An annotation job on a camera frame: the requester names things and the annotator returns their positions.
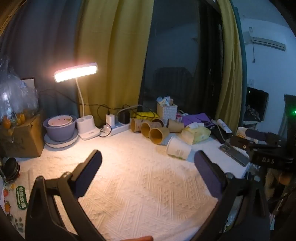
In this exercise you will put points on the pink inner bowl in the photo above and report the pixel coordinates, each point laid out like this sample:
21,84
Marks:
60,121

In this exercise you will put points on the pink white small box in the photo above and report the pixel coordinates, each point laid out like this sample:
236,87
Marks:
180,116

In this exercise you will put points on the white desk lamp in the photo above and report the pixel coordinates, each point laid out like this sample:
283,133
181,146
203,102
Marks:
76,72

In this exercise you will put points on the white air conditioner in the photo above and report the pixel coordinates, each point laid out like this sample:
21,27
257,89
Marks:
266,42

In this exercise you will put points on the white framed board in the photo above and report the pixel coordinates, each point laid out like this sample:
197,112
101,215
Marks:
28,83

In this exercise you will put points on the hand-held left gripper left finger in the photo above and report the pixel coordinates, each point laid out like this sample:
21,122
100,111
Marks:
90,172

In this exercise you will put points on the yellow tissue pack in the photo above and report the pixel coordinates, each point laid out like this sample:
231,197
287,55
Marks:
196,136

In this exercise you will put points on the white woven basket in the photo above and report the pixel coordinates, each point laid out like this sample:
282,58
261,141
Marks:
167,114

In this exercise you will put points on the smartphone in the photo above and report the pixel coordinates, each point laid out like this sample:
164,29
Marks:
233,154

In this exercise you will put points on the purple cloth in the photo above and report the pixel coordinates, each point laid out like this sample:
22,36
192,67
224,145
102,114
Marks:
196,119

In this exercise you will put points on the black monitor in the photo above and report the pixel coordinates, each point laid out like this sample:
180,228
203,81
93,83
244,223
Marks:
254,104

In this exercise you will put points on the black power adapter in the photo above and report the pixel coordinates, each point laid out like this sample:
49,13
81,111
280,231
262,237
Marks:
124,117

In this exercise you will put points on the black round case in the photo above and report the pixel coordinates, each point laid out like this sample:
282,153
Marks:
11,168

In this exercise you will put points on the small tubes in basket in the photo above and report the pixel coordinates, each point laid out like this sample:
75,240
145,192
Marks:
164,100

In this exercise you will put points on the brown paper cup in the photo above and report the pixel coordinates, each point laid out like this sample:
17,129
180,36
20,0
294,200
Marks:
135,125
158,121
146,129
175,126
158,135

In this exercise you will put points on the clear plastic bag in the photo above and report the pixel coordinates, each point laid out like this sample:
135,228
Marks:
13,92

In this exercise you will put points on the white textured table mat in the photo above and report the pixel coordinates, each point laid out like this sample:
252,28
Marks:
138,185

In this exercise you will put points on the white cream tube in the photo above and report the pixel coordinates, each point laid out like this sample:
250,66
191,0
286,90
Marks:
223,125

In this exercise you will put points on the yellow white packet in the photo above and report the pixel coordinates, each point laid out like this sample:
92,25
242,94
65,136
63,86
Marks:
240,132

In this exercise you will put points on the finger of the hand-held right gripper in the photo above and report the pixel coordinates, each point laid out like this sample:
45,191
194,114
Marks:
240,144
259,134

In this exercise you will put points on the yellow curtain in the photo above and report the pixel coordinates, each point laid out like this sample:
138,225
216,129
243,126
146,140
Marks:
231,69
115,58

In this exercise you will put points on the cardboard box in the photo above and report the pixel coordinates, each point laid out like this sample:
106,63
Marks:
20,142

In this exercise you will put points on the white paper cup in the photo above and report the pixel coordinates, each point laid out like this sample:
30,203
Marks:
178,148

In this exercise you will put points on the person's left hand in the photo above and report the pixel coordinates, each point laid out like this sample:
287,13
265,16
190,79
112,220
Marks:
140,239

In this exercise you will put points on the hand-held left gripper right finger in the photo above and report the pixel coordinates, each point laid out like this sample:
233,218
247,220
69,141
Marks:
208,177

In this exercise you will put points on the white power strip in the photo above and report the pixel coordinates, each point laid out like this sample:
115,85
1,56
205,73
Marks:
116,131

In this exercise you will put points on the white charger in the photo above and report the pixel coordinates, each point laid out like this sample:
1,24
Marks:
110,119

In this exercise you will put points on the dark window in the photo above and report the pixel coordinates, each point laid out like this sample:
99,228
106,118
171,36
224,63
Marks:
180,58

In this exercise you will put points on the blue-grey bowl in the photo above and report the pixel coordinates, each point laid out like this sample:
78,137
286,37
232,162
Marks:
57,134

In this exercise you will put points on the pile of small oranges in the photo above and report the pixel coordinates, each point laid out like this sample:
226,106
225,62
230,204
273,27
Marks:
20,118

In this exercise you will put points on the person's right hand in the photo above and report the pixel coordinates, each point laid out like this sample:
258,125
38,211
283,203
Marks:
285,179

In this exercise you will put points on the dark blue curtain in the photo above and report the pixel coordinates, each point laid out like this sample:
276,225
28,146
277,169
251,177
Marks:
46,46

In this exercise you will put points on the blue-grey plate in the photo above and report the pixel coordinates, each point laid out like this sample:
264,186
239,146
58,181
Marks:
70,142

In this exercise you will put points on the black device with green light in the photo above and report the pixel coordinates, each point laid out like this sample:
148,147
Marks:
291,115

